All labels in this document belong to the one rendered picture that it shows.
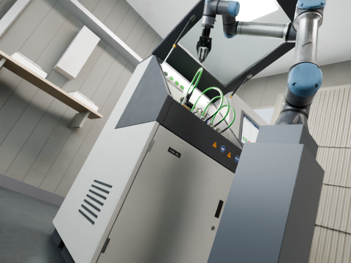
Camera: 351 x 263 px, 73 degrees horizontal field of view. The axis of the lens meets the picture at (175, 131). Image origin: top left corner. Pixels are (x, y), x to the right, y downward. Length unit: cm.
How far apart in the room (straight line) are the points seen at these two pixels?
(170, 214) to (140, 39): 340
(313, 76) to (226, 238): 68
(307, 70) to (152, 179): 80
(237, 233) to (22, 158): 287
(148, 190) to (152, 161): 14
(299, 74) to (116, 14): 345
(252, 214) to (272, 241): 11
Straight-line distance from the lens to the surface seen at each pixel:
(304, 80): 104
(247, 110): 222
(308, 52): 115
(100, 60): 379
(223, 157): 145
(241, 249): 91
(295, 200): 90
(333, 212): 299
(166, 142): 119
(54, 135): 344
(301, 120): 110
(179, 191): 126
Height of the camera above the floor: 40
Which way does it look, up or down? 19 degrees up
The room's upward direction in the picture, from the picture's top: 23 degrees clockwise
